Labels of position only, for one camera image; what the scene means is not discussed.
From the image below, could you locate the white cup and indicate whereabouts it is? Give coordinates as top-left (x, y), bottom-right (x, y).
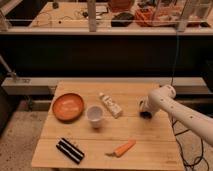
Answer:
top-left (86, 105), bottom-right (103, 129)

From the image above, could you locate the wooden background workbench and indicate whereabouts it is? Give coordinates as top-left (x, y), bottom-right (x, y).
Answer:
top-left (0, 0), bottom-right (213, 35)

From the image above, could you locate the black floor cable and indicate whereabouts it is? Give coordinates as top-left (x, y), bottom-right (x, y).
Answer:
top-left (170, 116), bottom-right (210, 171)

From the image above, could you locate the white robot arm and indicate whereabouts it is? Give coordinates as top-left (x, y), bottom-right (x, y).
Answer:
top-left (139, 85), bottom-right (213, 147)

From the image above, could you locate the metal clamp bracket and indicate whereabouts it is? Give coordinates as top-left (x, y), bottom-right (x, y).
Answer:
top-left (0, 55), bottom-right (30, 84)

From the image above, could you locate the orange crate on bench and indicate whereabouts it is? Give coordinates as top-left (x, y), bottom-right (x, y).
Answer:
top-left (135, 9), bottom-right (174, 27)

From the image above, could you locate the white tube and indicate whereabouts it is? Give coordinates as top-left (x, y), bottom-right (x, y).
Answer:
top-left (99, 93), bottom-right (122, 118)

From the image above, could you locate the orange toy carrot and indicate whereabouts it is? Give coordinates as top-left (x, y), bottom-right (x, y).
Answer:
top-left (107, 140), bottom-right (136, 157)

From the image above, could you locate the black pouch on bench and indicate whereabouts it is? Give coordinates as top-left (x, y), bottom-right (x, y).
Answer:
top-left (111, 12), bottom-right (134, 27)

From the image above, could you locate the orange plate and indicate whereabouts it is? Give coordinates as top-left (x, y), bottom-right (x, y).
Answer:
top-left (52, 93), bottom-right (84, 121)

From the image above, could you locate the blue hanging cable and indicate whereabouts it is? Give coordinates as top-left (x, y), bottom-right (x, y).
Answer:
top-left (170, 31), bottom-right (180, 86)

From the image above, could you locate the black white striped box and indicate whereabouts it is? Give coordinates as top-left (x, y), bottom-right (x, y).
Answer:
top-left (56, 138), bottom-right (85, 164)

